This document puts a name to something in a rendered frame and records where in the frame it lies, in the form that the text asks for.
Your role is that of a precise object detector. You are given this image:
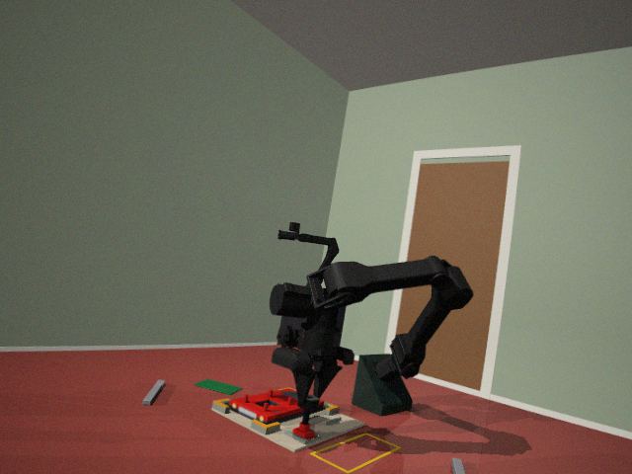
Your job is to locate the green flat rectangular mat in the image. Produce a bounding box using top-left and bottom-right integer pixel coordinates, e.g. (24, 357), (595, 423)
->
(195, 378), (242, 395)

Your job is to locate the yellow rectangular outline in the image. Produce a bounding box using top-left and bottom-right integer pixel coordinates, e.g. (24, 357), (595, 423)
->
(309, 433), (401, 474)

